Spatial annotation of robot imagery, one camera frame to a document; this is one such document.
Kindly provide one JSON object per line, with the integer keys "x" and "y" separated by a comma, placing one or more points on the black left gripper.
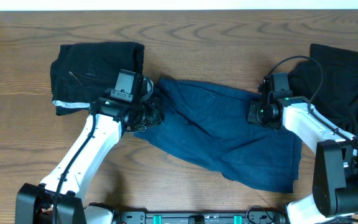
{"x": 157, "y": 116}

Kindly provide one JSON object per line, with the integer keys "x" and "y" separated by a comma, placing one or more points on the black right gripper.
{"x": 253, "y": 106}

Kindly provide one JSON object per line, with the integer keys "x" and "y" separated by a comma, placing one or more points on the dark blue shorts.
{"x": 206, "y": 124}

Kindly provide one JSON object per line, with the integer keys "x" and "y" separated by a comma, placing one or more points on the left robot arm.
{"x": 59, "y": 196}

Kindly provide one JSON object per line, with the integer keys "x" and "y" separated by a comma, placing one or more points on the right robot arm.
{"x": 334, "y": 197}

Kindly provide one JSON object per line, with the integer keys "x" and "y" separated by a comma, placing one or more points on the folded black garment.
{"x": 83, "y": 71}

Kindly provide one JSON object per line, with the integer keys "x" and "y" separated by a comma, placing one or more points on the black garment pile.
{"x": 337, "y": 87}

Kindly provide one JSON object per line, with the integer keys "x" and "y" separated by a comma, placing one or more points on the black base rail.
{"x": 254, "y": 216}

